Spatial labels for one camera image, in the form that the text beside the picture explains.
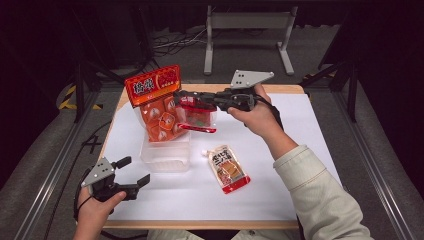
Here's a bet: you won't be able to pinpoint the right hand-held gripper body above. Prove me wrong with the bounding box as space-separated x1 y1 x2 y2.
213 69 275 113

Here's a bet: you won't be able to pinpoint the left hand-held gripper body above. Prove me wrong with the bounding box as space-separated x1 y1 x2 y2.
80 157 141 203

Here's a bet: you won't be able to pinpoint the small black and red packet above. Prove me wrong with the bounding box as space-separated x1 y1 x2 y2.
175 95 218 135

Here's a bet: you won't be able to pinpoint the clear plastic container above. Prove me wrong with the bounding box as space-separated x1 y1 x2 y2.
139 105 192 173

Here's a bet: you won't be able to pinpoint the large orange snack packet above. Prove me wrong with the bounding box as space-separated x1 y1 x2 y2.
124 64 188 143

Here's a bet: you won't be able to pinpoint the person's right hand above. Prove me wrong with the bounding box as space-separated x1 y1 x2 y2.
227 83 285 140

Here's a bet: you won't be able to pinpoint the person's left hand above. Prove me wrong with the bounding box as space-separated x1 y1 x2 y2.
73 188 128 234

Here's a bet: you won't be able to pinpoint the white table mat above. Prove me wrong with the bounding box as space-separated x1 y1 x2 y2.
99 92 343 222

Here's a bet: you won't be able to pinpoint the person's light trousers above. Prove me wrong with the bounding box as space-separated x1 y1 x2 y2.
146 229 301 240

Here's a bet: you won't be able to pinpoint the beige sauce pouch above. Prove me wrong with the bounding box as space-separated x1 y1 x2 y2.
201 144 252 195

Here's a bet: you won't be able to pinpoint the grey metal stand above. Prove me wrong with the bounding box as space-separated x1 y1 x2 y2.
203 4 299 76

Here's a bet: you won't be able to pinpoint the yellow and black floor tape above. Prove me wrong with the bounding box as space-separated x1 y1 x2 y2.
58 84 104 111

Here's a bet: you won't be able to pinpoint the black stand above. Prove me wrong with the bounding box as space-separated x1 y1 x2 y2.
298 59 360 123
71 59 132 124

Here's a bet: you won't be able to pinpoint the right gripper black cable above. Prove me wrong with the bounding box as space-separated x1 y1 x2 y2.
255 94 285 132

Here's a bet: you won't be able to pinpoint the black floor cable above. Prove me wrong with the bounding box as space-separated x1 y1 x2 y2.
43 121 113 240

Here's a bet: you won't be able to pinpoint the aluminium rail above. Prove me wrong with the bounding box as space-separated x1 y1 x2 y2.
333 89 416 240
13 89 101 240

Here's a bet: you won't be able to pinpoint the bundle of floor cables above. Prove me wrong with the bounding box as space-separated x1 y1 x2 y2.
151 26 209 58

